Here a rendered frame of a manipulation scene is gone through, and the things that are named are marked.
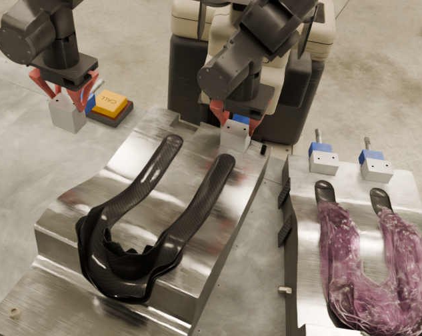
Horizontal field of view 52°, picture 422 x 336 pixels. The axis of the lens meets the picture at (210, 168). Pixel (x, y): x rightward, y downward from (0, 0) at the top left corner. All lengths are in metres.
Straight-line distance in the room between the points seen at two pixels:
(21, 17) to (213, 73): 0.27
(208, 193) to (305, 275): 0.21
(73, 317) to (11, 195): 0.31
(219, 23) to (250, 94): 0.49
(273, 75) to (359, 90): 1.58
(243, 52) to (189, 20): 0.84
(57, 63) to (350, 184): 0.58
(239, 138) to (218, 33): 0.44
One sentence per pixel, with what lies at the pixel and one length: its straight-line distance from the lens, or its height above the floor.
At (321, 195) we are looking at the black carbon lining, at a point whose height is 0.85.
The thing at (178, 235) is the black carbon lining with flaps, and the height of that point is 0.92.
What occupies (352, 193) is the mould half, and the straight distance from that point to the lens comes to 0.88.
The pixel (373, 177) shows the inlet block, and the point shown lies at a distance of 0.91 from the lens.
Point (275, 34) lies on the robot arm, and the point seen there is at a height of 1.16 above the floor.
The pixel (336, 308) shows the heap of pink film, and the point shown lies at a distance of 0.70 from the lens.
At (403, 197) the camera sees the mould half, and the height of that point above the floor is 0.86.
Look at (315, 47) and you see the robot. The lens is 1.49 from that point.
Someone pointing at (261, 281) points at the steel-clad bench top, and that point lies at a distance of 0.77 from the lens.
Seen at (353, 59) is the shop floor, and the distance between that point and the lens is 3.02.
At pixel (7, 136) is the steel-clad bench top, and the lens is 1.01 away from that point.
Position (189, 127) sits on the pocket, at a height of 0.87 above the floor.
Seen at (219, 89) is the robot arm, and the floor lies 1.08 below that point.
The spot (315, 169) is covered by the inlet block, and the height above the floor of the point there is 0.86.
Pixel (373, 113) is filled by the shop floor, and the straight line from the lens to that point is 2.61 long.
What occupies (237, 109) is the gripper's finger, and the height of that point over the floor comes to 1.00.
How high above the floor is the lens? 1.47
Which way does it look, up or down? 47 degrees down
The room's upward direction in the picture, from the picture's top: 9 degrees clockwise
